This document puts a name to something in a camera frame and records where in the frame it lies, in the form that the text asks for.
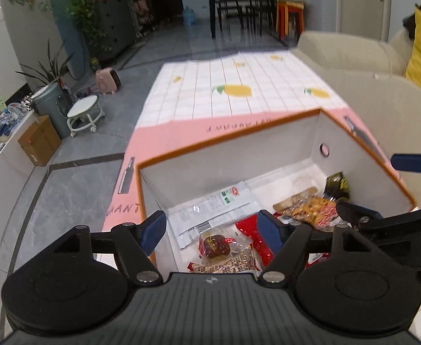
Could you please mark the red snack packet white print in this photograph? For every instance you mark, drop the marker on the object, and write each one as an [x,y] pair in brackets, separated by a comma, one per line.
[232,264]

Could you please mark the leafy vine plant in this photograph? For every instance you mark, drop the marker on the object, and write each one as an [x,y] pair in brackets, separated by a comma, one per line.
[84,10]

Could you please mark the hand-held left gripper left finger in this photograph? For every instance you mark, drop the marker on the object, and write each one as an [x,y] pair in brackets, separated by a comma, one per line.
[154,228]

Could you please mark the white round stool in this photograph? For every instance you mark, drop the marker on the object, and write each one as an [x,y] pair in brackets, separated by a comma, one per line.
[84,109]

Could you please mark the brown cardboard box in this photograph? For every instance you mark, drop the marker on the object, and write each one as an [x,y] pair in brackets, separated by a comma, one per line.
[39,142]

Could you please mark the gold peanut snack packet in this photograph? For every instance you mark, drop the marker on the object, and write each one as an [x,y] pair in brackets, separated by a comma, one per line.
[314,208]

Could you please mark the pink heater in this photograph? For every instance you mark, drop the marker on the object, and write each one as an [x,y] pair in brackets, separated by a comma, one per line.
[108,81]

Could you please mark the orange stool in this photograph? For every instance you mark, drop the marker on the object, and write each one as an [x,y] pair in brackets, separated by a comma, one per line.
[289,10]

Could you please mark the dark green snack packet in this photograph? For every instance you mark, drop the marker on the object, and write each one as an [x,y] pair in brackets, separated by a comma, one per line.
[338,187]

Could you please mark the red and clear snack packet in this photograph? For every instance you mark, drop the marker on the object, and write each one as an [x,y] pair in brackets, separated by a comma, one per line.
[250,230]

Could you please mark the grey cabinet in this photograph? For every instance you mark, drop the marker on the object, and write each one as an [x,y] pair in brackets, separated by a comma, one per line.
[117,25]

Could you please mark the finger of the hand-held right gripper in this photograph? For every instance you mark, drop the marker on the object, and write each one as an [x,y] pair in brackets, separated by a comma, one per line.
[361,214]
[411,162]

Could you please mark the round brown snack clear wrap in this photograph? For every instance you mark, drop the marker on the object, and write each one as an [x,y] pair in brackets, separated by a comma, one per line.
[215,244]

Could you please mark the white door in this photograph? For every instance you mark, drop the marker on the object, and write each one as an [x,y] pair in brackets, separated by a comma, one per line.
[361,3]

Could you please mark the black dining chair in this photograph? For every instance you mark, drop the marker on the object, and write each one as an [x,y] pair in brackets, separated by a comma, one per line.
[257,14]

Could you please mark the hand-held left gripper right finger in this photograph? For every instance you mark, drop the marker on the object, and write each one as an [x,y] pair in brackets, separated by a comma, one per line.
[269,230]

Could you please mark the white counter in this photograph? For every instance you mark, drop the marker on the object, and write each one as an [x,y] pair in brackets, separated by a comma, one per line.
[1,161]

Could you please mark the potted plant grey pot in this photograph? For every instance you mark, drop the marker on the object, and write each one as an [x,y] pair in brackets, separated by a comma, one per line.
[52,107]

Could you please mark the checked pink and white tablecloth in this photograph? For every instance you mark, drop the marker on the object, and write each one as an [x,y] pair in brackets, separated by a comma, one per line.
[232,107]

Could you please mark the beige sofa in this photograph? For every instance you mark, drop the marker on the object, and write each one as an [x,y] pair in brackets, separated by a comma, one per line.
[358,75]

